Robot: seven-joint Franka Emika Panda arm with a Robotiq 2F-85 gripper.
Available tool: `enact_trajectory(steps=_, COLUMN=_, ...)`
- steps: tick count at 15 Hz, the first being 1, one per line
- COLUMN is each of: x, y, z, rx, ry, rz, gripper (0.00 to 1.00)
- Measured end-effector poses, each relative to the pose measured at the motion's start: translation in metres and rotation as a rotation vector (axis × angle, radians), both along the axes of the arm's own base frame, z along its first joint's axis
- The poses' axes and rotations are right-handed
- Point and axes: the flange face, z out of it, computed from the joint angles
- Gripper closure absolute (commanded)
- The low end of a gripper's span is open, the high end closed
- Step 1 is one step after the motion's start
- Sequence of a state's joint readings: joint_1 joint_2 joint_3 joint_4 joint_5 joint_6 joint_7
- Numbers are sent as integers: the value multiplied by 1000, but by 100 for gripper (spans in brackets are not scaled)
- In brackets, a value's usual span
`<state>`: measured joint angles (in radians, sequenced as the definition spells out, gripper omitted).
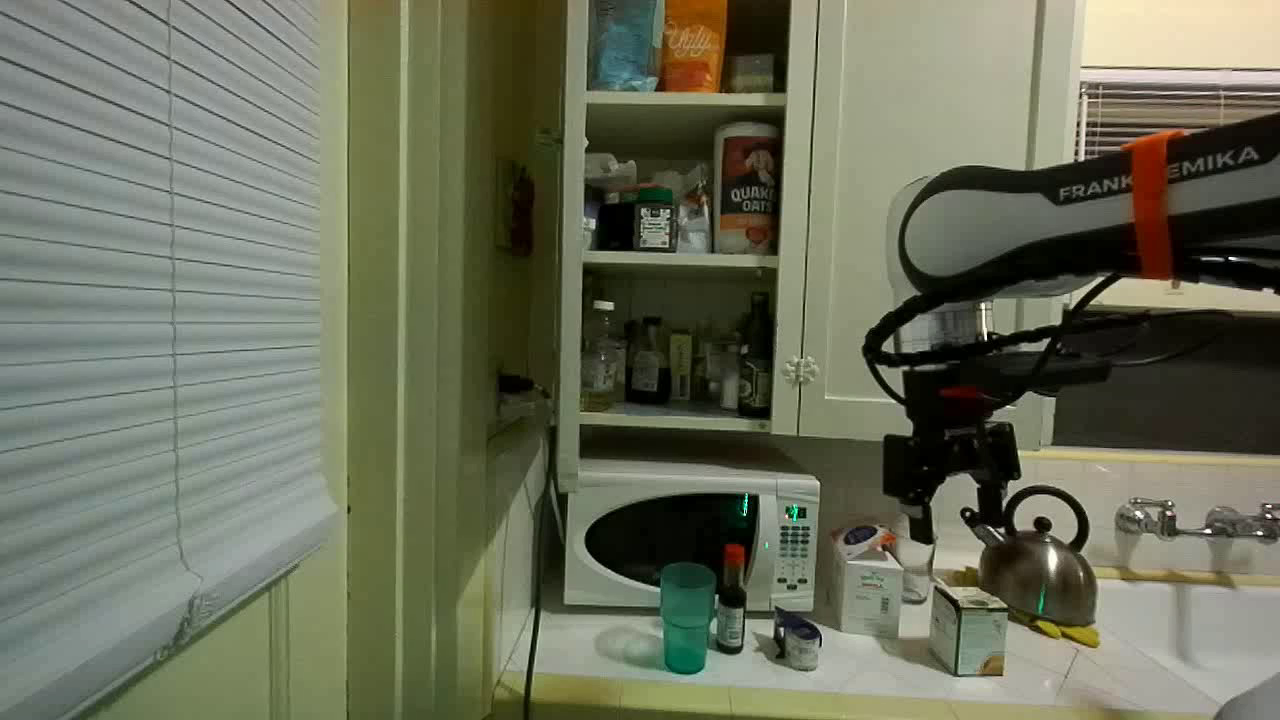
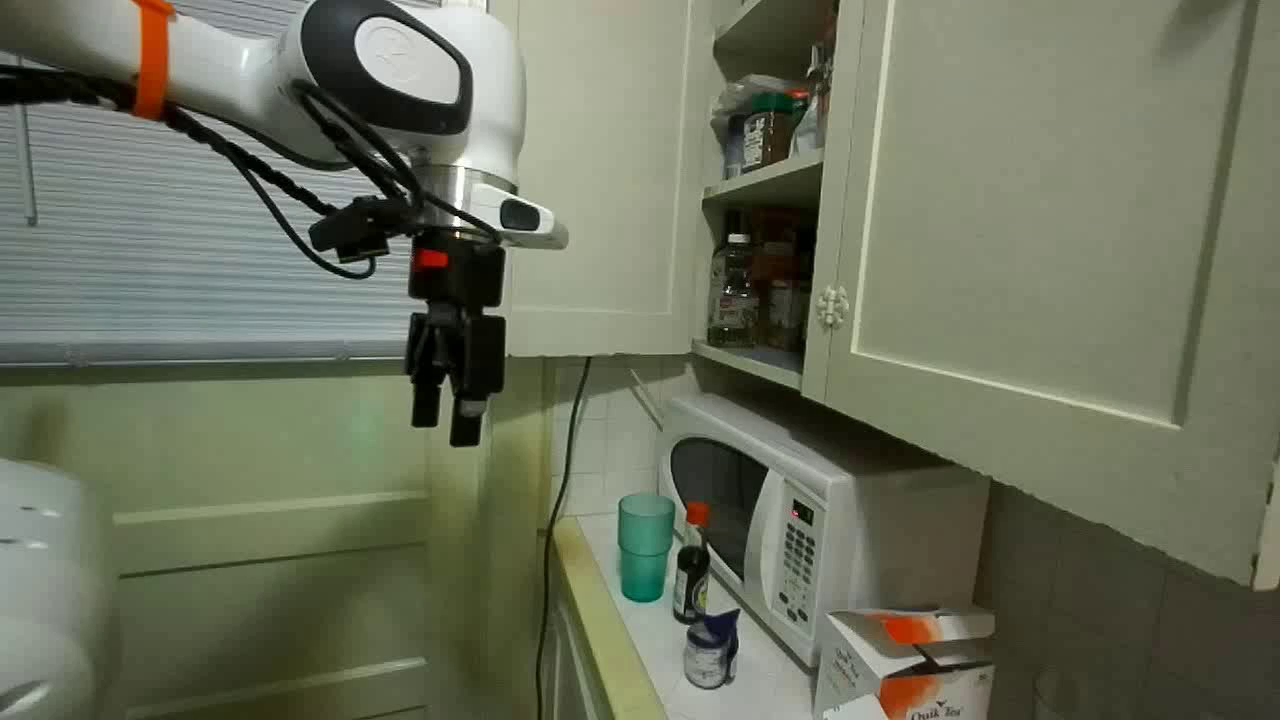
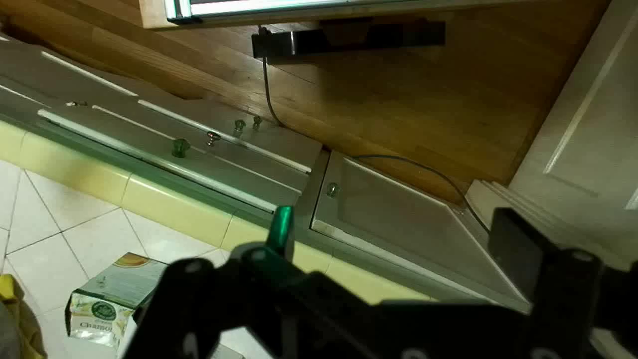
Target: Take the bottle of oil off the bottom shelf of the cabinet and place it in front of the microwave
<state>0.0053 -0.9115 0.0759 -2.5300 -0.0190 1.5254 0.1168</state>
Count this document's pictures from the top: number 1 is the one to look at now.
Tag stainless steel kettle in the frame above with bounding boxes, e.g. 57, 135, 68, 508
960, 486, 1097, 629

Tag teal plastic cup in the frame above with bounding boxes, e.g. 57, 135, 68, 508
659, 560, 717, 678

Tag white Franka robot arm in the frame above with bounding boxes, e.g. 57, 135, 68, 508
861, 118, 1280, 545

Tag dark sauce bottle red cap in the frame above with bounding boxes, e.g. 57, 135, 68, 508
717, 545, 750, 658

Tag blue food bag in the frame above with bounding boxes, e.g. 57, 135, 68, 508
593, 0, 665, 94

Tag yellow sponge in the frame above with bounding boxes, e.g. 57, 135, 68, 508
1028, 615, 1099, 648

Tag dark jar green lid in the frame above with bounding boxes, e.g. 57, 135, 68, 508
638, 189, 674, 252

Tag white microwave oven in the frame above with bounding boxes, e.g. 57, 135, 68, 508
565, 459, 821, 612

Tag cream cabinet door right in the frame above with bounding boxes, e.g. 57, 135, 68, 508
800, 0, 1085, 447

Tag clear oil bottle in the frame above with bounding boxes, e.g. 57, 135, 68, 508
582, 299, 623, 412

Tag white box orange print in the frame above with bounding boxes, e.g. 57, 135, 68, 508
832, 523, 904, 635

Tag oats canister red white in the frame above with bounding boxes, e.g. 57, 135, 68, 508
717, 119, 780, 256

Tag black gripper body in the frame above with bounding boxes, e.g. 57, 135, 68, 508
884, 377, 1021, 502

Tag open cabinet door left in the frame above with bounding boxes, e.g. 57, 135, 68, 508
469, 0, 555, 534

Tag small metal tin can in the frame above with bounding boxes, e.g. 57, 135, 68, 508
773, 612, 826, 672

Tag white window blind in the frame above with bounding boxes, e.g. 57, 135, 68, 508
0, 0, 338, 720

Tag chrome sink faucet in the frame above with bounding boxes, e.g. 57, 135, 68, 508
1114, 498, 1280, 545

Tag small white yellow box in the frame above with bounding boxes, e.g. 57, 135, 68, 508
929, 586, 1009, 678

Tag orange food bag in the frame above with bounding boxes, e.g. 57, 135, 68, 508
659, 0, 727, 94

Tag clear drinking glass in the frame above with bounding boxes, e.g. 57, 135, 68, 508
896, 537, 933, 606

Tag dark tall bottle right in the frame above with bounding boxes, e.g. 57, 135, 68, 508
737, 291, 773, 421

